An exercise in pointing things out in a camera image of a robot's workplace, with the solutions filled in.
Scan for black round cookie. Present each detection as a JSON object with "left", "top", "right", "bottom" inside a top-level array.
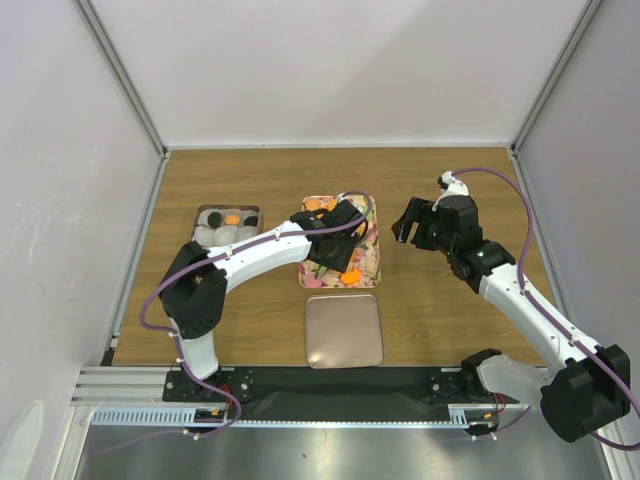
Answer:
[
  {"left": 207, "top": 211, "right": 225, "bottom": 228},
  {"left": 243, "top": 215, "right": 259, "bottom": 227}
]

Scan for orange cookie small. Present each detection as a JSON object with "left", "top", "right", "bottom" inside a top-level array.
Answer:
[{"left": 225, "top": 214, "right": 241, "bottom": 226}]

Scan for metal serving tongs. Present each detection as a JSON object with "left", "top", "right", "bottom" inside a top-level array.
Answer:
[{"left": 352, "top": 220, "right": 369, "bottom": 248}]

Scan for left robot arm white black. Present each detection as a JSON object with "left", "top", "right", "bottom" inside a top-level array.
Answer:
[{"left": 158, "top": 199, "right": 371, "bottom": 400}]

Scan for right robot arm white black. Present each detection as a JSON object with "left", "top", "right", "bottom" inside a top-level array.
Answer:
[{"left": 392, "top": 195, "right": 639, "bottom": 443}]

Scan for orange fish cookie bottom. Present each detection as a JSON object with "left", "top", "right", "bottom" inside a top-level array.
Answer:
[{"left": 340, "top": 269, "right": 362, "bottom": 285}]

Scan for floral rectangular tray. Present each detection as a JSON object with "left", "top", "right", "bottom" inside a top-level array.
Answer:
[{"left": 298, "top": 198, "right": 381, "bottom": 289}]

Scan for orange cookie top left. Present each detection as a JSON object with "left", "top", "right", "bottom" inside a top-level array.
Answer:
[{"left": 304, "top": 198, "right": 323, "bottom": 211}]

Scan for metal tin lid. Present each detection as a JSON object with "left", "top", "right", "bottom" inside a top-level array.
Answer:
[{"left": 305, "top": 293, "right": 384, "bottom": 370}]

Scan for metal cookie tin box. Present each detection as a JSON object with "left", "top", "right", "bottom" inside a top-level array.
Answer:
[{"left": 191, "top": 204, "right": 263, "bottom": 248}]

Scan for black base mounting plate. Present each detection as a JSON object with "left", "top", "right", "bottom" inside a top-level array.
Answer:
[{"left": 164, "top": 365, "right": 519, "bottom": 422}]

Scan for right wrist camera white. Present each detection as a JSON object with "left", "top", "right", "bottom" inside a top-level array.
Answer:
[{"left": 433, "top": 171, "right": 469, "bottom": 210}]

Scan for grey cable duct right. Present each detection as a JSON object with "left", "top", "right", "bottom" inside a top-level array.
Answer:
[{"left": 448, "top": 404, "right": 500, "bottom": 427}]

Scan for grey cable duct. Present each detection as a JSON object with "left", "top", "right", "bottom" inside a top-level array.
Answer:
[
  {"left": 92, "top": 406, "right": 228, "bottom": 428},
  {"left": 448, "top": 404, "right": 500, "bottom": 427}
]

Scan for aluminium frame post right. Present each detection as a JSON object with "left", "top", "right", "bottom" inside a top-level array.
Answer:
[{"left": 510, "top": 0, "right": 604, "bottom": 154}]

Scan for aluminium frame post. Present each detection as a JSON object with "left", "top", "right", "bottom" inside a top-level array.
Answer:
[
  {"left": 510, "top": 0, "right": 604, "bottom": 154},
  {"left": 71, "top": 0, "right": 168, "bottom": 159}
]

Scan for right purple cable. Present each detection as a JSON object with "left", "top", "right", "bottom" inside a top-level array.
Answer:
[{"left": 449, "top": 167, "right": 640, "bottom": 451}]

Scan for grey cable duct left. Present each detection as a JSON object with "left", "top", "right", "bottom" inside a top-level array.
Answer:
[{"left": 92, "top": 406, "right": 228, "bottom": 428}]

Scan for aluminium frame post left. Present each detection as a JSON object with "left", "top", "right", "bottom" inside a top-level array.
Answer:
[{"left": 71, "top": 0, "right": 168, "bottom": 159}]

